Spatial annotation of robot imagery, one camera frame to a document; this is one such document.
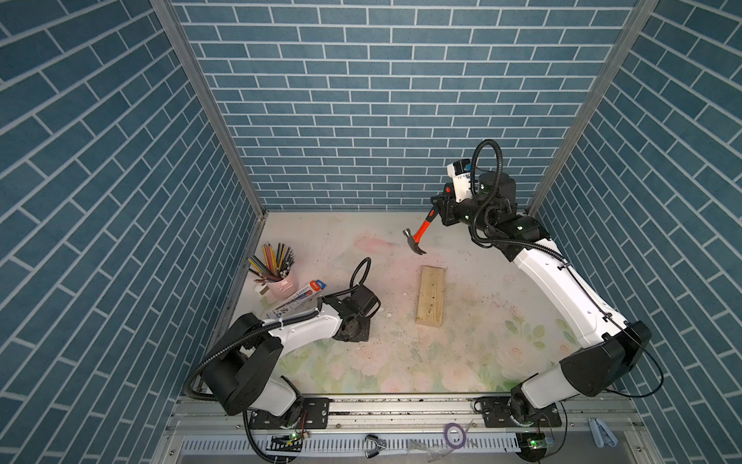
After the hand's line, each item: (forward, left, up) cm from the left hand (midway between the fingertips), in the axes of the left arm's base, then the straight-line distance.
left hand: (367, 336), depth 87 cm
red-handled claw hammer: (+21, -13, +21) cm, 33 cm away
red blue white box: (+16, +19, +1) cm, 25 cm away
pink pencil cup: (+12, +26, +7) cm, 29 cm away
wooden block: (+11, -20, +5) cm, 24 cm away
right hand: (+21, -18, +38) cm, 47 cm away
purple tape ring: (-25, -21, +1) cm, 32 cm away
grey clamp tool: (-25, -58, +4) cm, 64 cm away
